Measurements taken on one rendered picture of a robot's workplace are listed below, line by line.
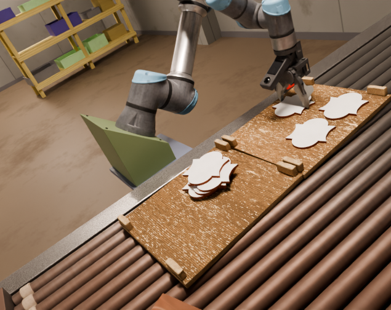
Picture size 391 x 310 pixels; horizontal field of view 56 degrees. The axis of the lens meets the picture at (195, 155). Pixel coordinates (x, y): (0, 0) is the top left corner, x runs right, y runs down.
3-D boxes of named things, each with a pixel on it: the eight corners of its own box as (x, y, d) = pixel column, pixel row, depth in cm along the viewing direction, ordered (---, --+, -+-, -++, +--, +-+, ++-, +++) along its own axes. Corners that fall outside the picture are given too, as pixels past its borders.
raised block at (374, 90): (366, 94, 114) (365, 87, 113) (370, 91, 115) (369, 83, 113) (385, 96, 109) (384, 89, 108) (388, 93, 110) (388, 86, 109)
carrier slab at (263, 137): (221, 146, 123) (220, 142, 122) (300, 85, 137) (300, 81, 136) (305, 179, 96) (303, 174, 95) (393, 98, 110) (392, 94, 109)
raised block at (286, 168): (276, 171, 100) (274, 163, 99) (281, 166, 101) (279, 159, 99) (294, 177, 95) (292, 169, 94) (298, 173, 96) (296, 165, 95)
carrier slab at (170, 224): (120, 226, 108) (118, 222, 107) (219, 147, 123) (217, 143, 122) (187, 289, 81) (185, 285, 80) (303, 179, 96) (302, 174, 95)
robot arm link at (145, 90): (120, 99, 136) (130, 63, 135) (151, 107, 145) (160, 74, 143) (135, 104, 127) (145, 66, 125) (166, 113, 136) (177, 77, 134)
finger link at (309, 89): (323, 98, 119) (308, 74, 117) (311, 108, 116) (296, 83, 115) (316, 100, 121) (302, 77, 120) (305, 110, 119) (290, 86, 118)
